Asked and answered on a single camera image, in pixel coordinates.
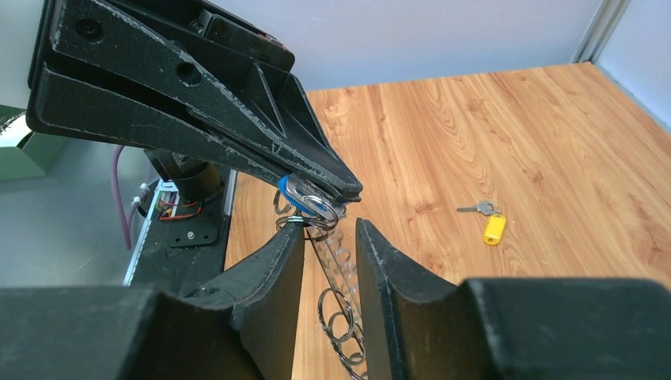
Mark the yellow tagged key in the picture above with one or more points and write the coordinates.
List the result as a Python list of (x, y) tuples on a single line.
[(496, 221)]

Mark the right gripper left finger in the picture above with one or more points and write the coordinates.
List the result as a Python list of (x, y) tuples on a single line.
[(240, 325)]

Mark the green cardboard box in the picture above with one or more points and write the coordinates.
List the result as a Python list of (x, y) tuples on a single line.
[(25, 153)]

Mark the left aluminium frame post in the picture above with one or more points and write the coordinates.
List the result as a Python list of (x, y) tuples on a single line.
[(600, 30)]

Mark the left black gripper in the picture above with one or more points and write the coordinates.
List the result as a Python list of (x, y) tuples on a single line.
[(183, 76)]

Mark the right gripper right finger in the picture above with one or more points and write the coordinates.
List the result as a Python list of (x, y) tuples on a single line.
[(417, 325)]

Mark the blue tagged key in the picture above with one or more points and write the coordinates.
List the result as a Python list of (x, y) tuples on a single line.
[(309, 198)]

